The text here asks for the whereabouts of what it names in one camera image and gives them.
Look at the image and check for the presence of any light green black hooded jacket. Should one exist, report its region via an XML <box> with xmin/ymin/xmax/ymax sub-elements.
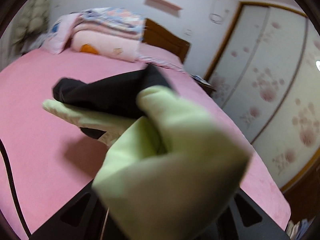
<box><xmin>42</xmin><ymin>64</ymin><xmax>253</xmax><ymax>239</ymax></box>

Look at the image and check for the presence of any dark wooden nightstand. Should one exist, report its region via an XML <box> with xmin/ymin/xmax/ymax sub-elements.
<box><xmin>191</xmin><ymin>75</ymin><xmax>216</xmax><ymax>96</ymax></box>

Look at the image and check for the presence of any flat pink pillow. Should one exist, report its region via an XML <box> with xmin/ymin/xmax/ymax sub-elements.
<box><xmin>136</xmin><ymin>43</ymin><xmax>184</xmax><ymax>72</ymax></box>

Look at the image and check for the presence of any dark wooden headboard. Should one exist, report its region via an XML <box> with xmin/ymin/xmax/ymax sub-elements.
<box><xmin>142</xmin><ymin>18</ymin><xmax>191</xmax><ymax>63</ymax></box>

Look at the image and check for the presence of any folded floral pink quilt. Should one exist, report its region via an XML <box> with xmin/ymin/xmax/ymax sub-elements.
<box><xmin>71</xmin><ymin>7</ymin><xmax>146</xmax><ymax>62</ymax></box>

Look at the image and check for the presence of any floral sliding wardrobe door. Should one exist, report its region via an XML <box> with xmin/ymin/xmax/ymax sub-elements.
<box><xmin>205</xmin><ymin>2</ymin><xmax>319</xmax><ymax>191</ymax></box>

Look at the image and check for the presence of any pink bed sheet mattress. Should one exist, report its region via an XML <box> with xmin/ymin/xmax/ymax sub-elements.
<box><xmin>1</xmin><ymin>49</ymin><xmax>291</xmax><ymax>239</ymax></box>

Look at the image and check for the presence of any pink embroidered pillow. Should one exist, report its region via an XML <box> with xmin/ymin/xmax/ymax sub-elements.
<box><xmin>41</xmin><ymin>13</ymin><xmax>79</xmax><ymax>55</ymax></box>

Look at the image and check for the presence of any beige puffer jacket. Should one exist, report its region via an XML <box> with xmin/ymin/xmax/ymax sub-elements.
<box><xmin>11</xmin><ymin>0</ymin><xmax>50</xmax><ymax>55</ymax></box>

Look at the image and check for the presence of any wooden wall shelf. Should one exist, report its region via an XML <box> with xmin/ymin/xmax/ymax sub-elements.
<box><xmin>144</xmin><ymin>0</ymin><xmax>183</xmax><ymax>17</ymax></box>

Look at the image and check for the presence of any black cable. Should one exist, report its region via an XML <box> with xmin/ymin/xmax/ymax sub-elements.
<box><xmin>0</xmin><ymin>138</ymin><xmax>33</xmax><ymax>238</ymax></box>

